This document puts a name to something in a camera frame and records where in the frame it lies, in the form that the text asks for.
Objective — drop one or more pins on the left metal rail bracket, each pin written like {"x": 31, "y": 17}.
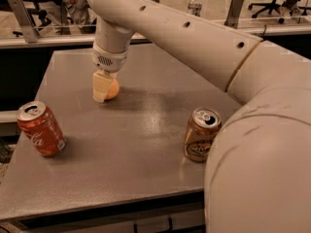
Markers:
{"x": 28, "y": 30}

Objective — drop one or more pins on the orange fruit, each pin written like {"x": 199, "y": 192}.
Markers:
{"x": 113, "y": 90}

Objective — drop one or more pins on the gold soda can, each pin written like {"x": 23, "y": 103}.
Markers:
{"x": 203, "y": 126}

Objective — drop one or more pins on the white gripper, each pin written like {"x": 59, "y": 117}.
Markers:
{"x": 109, "y": 61}

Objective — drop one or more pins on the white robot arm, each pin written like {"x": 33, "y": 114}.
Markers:
{"x": 258, "y": 173}

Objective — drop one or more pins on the black office chair right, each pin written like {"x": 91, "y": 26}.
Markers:
{"x": 285, "y": 9}

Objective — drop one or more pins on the clear water bottle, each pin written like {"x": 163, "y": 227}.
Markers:
{"x": 194, "y": 7}

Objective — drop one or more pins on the right metal rail bracket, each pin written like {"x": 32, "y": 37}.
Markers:
{"x": 234, "y": 12}

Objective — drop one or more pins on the red Coca-Cola can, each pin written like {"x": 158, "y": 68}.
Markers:
{"x": 38, "y": 123}

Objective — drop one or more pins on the metal rail bracket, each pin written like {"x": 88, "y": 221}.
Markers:
{"x": 28, "y": 30}
{"x": 234, "y": 12}

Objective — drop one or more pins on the metal ledge rail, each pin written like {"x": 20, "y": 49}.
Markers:
{"x": 79, "y": 40}

